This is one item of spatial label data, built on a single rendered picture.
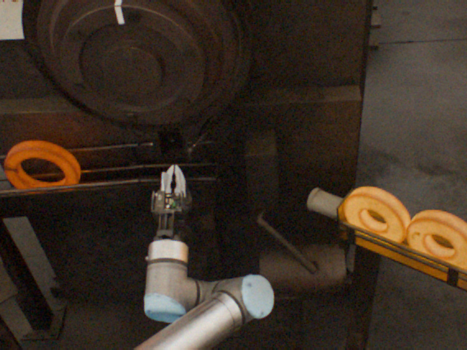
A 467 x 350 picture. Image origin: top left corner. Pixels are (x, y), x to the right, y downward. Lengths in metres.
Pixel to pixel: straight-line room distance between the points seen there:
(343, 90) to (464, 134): 1.33
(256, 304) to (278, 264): 0.31
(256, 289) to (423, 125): 1.66
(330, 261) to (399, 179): 1.01
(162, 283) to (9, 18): 0.68
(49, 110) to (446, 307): 1.41
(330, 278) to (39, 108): 0.85
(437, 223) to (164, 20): 0.69
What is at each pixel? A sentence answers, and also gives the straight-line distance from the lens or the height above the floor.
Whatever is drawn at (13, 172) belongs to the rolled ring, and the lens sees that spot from 1.65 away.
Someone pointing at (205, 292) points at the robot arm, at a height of 0.65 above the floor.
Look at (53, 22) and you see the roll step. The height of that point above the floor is 1.19.
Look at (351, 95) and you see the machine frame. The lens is 1.50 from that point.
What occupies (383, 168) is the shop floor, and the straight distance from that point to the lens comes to 2.56.
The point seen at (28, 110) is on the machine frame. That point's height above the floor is 0.87.
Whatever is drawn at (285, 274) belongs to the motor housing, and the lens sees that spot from 1.58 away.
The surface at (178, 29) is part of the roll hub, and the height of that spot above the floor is 1.20.
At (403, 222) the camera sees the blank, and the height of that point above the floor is 0.74.
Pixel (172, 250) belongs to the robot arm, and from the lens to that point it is 1.36.
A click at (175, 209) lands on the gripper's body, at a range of 1.39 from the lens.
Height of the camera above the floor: 1.80
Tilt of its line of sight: 46 degrees down
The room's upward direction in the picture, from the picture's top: 6 degrees counter-clockwise
